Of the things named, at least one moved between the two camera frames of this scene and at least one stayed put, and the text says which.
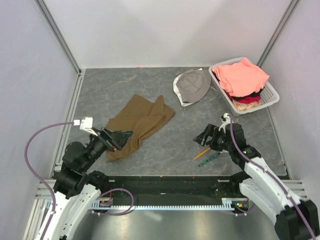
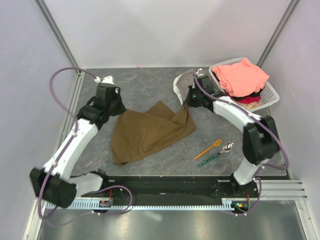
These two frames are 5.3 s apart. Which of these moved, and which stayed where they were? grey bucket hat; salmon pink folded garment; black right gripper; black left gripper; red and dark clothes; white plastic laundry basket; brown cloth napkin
Moved: black right gripper; black left gripper; brown cloth napkin
Stayed: white plastic laundry basket; grey bucket hat; salmon pink folded garment; red and dark clothes
